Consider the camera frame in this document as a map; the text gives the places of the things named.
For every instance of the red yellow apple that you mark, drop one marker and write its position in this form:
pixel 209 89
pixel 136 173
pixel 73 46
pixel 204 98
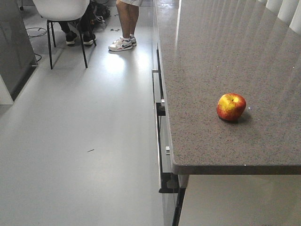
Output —
pixel 230 106

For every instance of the grey kitchen counter island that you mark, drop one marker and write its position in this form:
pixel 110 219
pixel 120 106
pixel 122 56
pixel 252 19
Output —
pixel 231 78

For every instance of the standing person white sneakers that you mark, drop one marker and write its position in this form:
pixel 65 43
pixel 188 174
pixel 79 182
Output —
pixel 128 11

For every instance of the white chair black legs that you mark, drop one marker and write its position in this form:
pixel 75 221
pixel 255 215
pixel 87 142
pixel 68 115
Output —
pixel 61 11

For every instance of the grey cabinet on left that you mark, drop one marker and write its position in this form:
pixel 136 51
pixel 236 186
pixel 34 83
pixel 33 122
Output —
pixel 17 59

